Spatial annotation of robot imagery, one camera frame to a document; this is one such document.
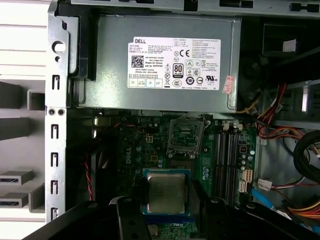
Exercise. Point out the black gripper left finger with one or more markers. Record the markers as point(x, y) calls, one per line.
point(125, 220)

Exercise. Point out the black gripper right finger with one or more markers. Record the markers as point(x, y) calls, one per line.
point(225, 220)

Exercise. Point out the CPU with silver top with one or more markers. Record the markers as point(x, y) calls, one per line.
point(166, 192)

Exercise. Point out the metal socket cover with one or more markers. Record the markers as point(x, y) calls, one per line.
point(172, 133)

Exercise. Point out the silver coin battery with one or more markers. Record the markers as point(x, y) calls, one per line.
point(152, 228)

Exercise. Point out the long blue expansion slot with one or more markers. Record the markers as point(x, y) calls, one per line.
point(170, 219)

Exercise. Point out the black RAM slot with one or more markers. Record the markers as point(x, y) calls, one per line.
point(230, 160)
point(223, 160)
point(235, 160)
point(217, 160)

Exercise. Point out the green motherboard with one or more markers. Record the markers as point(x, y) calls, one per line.
point(155, 155)

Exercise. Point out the white four-pin power connector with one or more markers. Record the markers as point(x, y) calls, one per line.
point(149, 138)

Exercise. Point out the grey parts rack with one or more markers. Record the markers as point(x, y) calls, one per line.
point(35, 200)

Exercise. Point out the black open PC case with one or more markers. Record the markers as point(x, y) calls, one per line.
point(58, 140)

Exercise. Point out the RAM stick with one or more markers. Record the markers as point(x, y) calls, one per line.
point(8, 179)
point(8, 202)

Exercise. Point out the grey drive cage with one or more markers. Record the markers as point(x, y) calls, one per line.
point(295, 105)

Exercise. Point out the grey power supply unit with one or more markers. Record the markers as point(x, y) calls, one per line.
point(112, 62)

